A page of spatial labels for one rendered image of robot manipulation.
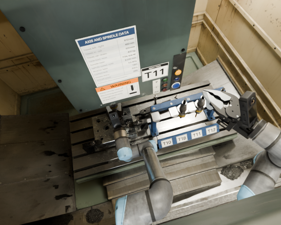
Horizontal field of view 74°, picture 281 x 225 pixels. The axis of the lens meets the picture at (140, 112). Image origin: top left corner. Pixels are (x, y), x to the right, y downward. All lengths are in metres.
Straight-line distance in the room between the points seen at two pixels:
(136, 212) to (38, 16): 0.67
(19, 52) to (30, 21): 1.44
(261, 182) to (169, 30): 0.53
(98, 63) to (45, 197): 1.28
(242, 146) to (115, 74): 1.22
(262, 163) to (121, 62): 0.56
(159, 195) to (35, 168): 1.19
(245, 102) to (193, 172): 0.99
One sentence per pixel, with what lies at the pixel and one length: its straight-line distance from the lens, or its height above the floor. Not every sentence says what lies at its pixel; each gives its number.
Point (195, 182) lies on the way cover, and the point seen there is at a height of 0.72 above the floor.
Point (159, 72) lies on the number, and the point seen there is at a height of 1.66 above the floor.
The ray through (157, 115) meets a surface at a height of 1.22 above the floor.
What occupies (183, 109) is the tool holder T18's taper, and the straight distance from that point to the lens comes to 1.08.
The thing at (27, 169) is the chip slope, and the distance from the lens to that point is 1.76.
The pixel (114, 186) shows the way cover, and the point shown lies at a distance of 1.51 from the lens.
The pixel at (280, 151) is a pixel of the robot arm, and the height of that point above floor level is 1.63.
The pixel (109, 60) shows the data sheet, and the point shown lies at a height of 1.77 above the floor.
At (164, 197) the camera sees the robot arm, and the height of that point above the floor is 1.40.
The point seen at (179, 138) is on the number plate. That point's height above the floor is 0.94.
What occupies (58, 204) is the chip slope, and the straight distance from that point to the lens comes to 1.67.
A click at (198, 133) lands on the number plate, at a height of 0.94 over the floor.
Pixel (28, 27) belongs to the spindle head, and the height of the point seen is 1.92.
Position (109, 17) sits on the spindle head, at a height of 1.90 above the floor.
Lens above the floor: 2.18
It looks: 61 degrees down
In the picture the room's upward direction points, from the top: 9 degrees counter-clockwise
